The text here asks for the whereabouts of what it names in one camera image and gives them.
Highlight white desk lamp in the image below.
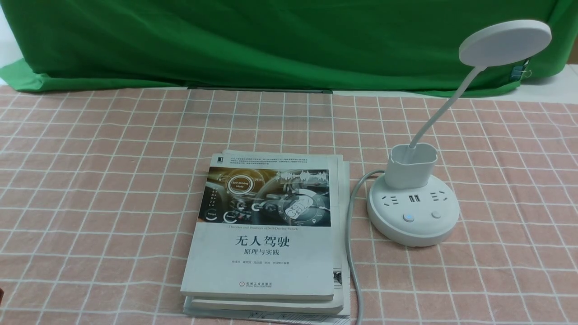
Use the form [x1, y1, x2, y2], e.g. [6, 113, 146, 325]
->
[367, 20, 552, 247]

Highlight top self-driving book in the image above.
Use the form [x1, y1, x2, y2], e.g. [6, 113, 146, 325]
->
[181, 153, 340, 301]

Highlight green backdrop cloth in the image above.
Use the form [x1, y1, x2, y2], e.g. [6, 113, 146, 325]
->
[1, 0, 577, 97]

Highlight bottom white book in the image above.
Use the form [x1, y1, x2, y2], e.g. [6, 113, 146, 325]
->
[183, 161, 351, 325]

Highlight pink checkered tablecloth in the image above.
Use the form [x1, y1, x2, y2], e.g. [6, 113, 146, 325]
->
[0, 87, 578, 325]

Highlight blue binder clip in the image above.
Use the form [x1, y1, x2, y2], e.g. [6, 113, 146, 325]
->
[510, 58, 532, 82]

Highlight white lamp power cable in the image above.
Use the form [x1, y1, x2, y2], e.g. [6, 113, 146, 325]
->
[345, 170, 385, 325]

